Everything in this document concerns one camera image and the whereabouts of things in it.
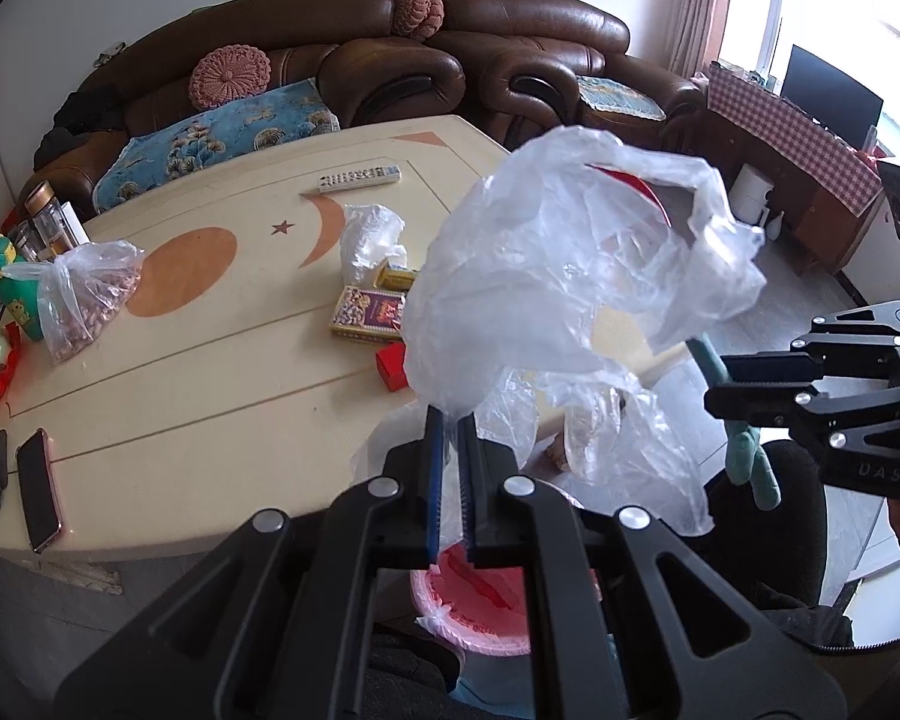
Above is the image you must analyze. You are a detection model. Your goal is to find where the small red cube box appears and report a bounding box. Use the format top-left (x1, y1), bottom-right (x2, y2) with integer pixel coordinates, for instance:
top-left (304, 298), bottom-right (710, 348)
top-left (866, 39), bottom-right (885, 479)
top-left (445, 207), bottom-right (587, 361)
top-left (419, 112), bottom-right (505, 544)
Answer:
top-left (375, 341), bottom-right (408, 392)

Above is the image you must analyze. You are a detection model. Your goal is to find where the green toy sword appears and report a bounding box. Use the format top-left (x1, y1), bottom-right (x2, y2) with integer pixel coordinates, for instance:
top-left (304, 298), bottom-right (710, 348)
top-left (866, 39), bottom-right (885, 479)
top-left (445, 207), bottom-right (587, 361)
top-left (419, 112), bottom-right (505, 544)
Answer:
top-left (686, 335), bottom-right (781, 511)

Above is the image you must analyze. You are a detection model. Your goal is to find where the purple gold card box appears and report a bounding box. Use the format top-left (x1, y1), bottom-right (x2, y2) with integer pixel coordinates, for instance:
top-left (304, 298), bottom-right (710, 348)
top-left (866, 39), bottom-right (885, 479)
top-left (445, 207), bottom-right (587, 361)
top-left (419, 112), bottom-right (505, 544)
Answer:
top-left (329, 286), bottom-right (406, 343)

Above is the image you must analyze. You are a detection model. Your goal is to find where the yellow candy wrapper pack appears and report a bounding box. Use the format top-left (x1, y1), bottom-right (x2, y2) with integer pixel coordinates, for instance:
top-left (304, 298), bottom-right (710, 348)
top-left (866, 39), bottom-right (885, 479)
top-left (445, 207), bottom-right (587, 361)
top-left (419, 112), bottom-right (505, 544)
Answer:
top-left (374, 259), bottom-right (419, 293)

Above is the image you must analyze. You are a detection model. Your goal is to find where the clear plastic bag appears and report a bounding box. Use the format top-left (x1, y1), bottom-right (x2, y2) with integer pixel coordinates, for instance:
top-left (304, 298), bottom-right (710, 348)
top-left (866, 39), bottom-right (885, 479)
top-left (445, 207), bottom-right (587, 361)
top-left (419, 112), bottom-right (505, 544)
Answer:
top-left (352, 127), bottom-right (766, 536)

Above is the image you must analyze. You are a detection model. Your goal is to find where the white tissue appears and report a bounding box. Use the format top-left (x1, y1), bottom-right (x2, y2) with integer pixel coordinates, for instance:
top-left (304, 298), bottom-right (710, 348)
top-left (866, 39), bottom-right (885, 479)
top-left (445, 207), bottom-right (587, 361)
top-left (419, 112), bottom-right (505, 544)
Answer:
top-left (340, 203), bottom-right (408, 286)

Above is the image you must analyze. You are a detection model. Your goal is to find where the pink lined trash bin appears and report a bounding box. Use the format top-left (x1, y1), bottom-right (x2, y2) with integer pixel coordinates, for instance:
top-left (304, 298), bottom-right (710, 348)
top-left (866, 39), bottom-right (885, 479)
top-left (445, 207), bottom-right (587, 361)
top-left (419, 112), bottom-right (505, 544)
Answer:
top-left (407, 538), bottom-right (618, 657)

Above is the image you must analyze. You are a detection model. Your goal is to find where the checkered cloth side table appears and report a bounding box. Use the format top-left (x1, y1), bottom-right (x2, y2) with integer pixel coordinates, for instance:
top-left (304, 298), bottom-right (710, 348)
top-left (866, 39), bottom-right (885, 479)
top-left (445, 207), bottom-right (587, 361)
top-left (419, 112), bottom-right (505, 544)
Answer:
top-left (692, 62), bottom-right (883, 273)

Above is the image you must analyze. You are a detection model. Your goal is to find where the white appliance on floor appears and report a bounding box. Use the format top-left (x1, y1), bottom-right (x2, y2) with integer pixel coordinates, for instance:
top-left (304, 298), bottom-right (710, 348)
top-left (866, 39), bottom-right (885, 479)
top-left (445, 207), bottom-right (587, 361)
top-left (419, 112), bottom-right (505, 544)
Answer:
top-left (728, 164), bottom-right (774, 226)

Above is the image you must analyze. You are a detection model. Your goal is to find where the white remote control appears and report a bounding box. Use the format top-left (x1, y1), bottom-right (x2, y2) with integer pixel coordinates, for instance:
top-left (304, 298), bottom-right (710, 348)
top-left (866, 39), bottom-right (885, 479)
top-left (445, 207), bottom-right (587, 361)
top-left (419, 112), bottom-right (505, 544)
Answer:
top-left (317, 164), bottom-right (403, 193)

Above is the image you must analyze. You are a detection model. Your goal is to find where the red plastic stool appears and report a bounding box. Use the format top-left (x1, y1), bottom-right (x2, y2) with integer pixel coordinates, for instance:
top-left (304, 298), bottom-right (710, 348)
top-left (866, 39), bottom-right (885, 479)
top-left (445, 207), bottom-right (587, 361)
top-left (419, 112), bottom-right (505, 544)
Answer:
top-left (592, 164), bottom-right (671, 226)

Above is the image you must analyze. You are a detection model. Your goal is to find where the black computer monitor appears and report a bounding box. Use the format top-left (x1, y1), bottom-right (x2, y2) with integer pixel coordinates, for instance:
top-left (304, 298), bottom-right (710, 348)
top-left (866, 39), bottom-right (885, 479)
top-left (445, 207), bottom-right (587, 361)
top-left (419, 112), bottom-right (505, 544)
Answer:
top-left (781, 46), bottom-right (883, 149)

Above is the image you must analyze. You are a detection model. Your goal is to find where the teal armchair seat cover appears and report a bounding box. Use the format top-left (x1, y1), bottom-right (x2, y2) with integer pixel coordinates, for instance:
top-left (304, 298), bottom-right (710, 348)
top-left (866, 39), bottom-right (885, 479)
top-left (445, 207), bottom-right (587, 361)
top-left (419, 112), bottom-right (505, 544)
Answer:
top-left (577, 76), bottom-right (667, 122)

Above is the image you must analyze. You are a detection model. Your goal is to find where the plastic bag of peanuts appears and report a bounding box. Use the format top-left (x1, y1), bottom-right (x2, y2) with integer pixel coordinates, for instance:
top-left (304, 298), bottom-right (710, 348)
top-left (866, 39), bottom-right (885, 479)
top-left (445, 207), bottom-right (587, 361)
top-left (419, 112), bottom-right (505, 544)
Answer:
top-left (2, 241), bottom-right (146, 364)

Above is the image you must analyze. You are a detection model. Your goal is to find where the black smartphone pink case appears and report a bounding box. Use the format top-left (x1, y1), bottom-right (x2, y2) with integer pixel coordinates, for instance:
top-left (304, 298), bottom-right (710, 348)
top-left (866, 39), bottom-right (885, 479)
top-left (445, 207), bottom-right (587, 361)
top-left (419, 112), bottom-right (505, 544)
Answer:
top-left (16, 427), bottom-right (63, 554)

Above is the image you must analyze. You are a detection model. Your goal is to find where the brown leather armchair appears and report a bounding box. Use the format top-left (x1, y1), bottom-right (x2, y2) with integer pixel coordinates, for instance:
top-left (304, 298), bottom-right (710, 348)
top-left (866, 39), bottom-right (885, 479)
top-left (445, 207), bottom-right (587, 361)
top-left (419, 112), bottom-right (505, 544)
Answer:
top-left (429, 0), bottom-right (706, 153)

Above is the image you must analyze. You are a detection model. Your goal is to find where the pink window curtain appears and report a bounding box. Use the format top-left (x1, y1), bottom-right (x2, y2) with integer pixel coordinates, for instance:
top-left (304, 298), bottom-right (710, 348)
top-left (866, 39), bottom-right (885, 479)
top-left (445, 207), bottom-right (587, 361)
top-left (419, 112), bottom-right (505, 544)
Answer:
top-left (665, 0), bottom-right (730, 78)

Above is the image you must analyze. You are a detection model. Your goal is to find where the brown leather sofa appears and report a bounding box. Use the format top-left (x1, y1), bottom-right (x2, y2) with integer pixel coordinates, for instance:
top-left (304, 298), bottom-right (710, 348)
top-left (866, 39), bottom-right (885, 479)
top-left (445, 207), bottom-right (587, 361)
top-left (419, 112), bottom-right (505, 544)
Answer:
top-left (24, 0), bottom-right (464, 218)

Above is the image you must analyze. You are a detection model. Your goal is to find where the glass jar gold lid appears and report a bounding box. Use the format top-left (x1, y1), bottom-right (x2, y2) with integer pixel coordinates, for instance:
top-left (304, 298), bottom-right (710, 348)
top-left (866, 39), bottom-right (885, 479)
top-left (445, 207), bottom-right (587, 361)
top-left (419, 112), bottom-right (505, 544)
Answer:
top-left (23, 181), bottom-right (89, 257)

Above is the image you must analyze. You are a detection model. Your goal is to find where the pink round cushion on backrest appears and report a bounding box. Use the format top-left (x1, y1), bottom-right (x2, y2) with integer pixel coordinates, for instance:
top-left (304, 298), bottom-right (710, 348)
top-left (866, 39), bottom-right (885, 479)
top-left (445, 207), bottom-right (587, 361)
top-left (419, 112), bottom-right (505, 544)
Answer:
top-left (391, 0), bottom-right (445, 43)

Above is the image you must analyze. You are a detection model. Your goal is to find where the green cartoon water bottle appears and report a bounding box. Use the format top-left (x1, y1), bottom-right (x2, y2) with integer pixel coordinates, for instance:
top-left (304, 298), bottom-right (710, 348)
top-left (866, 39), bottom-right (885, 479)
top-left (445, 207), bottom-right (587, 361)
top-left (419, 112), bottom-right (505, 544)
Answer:
top-left (0, 234), bottom-right (43, 341)

